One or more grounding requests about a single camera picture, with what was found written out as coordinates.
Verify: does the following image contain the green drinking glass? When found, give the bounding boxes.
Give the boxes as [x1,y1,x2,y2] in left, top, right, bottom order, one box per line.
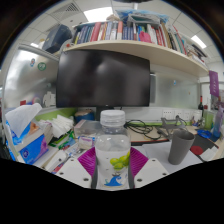
[203,109,215,131]

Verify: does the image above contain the white wall socket row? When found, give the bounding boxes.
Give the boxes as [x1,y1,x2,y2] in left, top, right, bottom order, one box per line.
[161,108,188,121]

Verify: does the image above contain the purple water bottle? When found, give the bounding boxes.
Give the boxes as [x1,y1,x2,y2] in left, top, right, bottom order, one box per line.
[213,105,224,139]

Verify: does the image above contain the dark blue storage box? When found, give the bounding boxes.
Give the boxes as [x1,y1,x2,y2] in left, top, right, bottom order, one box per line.
[42,23,74,55]

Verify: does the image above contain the black cable bundle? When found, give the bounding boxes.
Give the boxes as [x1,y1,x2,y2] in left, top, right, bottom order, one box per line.
[124,119,162,141]

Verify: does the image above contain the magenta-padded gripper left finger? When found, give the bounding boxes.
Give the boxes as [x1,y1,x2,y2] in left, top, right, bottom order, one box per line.
[54,146,100,190]

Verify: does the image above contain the large white paper sheet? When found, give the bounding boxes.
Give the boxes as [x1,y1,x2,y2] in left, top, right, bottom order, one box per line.
[141,141,205,175]

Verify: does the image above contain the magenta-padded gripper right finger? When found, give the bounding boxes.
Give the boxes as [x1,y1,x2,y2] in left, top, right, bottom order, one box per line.
[127,146,170,190]

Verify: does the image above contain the white napkin stack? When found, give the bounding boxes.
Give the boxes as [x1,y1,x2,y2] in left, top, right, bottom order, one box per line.
[51,114,75,139]

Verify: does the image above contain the white round jar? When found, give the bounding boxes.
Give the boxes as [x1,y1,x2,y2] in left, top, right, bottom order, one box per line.
[192,109,204,124]

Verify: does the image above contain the purple hanging flag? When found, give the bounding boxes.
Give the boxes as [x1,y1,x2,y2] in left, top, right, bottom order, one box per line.
[208,70,221,99]

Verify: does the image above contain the clear plastic drink bottle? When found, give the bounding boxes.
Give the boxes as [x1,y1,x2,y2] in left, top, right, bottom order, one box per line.
[94,109,132,191]

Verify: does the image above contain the blue tissue box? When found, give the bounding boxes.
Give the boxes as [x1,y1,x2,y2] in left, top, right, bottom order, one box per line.
[4,102,52,166]

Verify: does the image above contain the ceiling light panels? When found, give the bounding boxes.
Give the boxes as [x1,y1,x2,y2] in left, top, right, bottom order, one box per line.
[29,6,208,50]

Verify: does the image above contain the grey metal laptop stand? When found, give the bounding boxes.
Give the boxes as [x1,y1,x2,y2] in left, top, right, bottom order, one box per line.
[156,115,190,140]

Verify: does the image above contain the flat round red coaster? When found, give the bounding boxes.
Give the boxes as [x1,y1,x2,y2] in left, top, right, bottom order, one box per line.
[190,145,205,157]

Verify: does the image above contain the wall shelf with books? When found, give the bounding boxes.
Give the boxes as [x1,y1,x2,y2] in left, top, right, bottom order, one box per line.
[62,9,211,79]

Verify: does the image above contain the grey mug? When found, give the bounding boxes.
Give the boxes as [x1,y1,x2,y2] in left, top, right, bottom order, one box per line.
[167,128,196,166]

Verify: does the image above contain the clear plastic box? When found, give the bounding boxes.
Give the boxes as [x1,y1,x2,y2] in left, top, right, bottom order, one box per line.
[73,119,102,138]

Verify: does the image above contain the black computer monitor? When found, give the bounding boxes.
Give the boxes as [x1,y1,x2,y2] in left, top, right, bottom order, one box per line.
[55,49,152,122]

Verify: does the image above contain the black desk mat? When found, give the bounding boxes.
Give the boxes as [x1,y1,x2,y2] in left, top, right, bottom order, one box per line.
[130,134,218,158]

